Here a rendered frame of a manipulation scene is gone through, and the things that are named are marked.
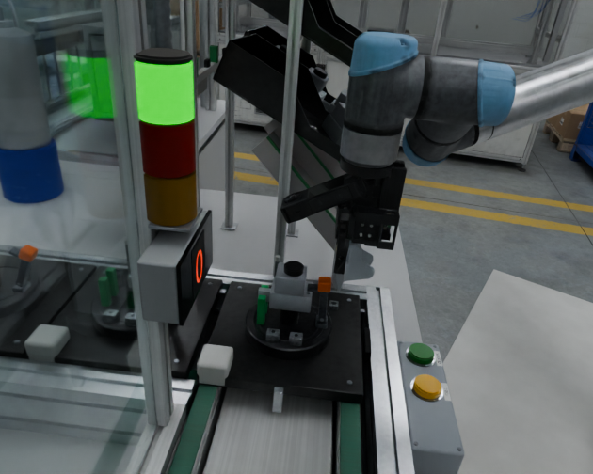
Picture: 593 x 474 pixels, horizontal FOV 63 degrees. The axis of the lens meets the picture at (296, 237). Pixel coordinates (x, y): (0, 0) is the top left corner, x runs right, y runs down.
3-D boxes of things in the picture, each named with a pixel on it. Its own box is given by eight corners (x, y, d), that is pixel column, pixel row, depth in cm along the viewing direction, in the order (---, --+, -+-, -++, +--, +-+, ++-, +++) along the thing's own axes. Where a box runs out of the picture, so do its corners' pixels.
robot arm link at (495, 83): (485, 94, 67) (406, 87, 67) (521, 48, 56) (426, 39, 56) (483, 149, 65) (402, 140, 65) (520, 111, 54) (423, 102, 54)
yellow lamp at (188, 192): (202, 207, 51) (201, 163, 48) (189, 229, 46) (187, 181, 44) (155, 201, 51) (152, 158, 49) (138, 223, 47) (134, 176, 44)
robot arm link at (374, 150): (343, 133, 59) (343, 115, 66) (338, 168, 61) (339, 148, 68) (405, 139, 58) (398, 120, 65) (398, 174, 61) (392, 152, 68)
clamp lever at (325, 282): (328, 315, 78) (331, 276, 74) (328, 323, 76) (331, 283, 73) (306, 313, 78) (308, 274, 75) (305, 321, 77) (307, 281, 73)
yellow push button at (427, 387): (437, 385, 73) (440, 375, 72) (440, 405, 70) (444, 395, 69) (410, 381, 73) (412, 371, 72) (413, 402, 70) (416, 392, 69)
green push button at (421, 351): (429, 353, 79) (432, 343, 78) (433, 371, 76) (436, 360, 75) (405, 350, 79) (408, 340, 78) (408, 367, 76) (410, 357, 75)
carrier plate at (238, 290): (358, 303, 90) (360, 294, 89) (361, 404, 69) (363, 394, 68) (231, 289, 91) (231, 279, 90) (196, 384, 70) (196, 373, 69)
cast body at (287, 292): (312, 296, 78) (315, 260, 75) (310, 313, 74) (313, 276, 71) (260, 291, 78) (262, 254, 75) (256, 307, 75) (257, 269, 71)
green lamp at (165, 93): (200, 112, 46) (200, 58, 44) (185, 127, 42) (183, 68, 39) (149, 107, 46) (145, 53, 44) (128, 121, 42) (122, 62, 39)
